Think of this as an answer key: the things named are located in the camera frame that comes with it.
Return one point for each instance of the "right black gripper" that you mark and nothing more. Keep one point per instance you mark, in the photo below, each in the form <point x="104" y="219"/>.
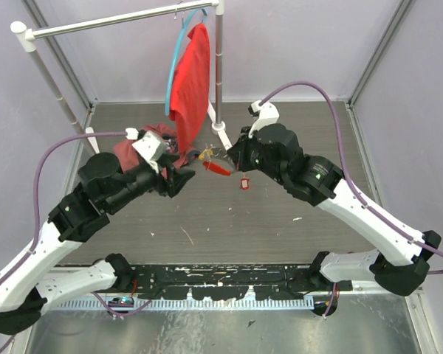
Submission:
<point x="238" y="150"/>

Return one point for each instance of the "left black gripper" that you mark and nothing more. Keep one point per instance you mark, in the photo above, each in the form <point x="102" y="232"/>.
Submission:
<point x="178" y="176"/>

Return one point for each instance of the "red handled keyring with keys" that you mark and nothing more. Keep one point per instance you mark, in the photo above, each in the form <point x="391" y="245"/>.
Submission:
<point x="216" y="160"/>

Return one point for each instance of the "bright red shirt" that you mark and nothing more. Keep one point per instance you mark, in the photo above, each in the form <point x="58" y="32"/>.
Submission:
<point x="188" y="103"/>

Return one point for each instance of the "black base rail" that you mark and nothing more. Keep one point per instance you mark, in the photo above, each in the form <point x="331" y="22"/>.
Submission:
<point x="224" y="281"/>

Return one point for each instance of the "grey cable duct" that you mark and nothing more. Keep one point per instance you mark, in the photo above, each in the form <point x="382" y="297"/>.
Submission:
<point x="247" y="303"/>

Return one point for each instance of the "small electronics board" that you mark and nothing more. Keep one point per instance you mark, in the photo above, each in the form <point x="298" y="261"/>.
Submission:
<point x="121" y="302"/>

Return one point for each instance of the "blue clothes hanger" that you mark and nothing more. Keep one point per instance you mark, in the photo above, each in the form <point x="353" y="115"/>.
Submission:
<point x="184" y="29"/>

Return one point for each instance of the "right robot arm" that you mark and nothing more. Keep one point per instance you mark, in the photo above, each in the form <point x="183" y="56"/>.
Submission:
<point x="398" y="262"/>

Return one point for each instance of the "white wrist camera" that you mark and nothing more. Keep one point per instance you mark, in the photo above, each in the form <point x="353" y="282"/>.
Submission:
<point x="263" y="115"/>
<point x="148" y="148"/>

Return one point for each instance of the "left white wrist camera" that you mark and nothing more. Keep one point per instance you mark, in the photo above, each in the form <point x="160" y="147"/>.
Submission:
<point x="148" y="148"/>

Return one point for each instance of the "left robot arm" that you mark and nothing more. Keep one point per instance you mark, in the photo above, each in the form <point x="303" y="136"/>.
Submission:
<point x="103" y="190"/>

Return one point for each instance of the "dark red printed shirt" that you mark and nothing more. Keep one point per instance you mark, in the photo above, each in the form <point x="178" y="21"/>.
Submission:
<point x="166" y="133"/>

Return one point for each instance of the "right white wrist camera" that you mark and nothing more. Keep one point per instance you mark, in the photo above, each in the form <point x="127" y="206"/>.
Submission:
<point x="263" y="115"/>

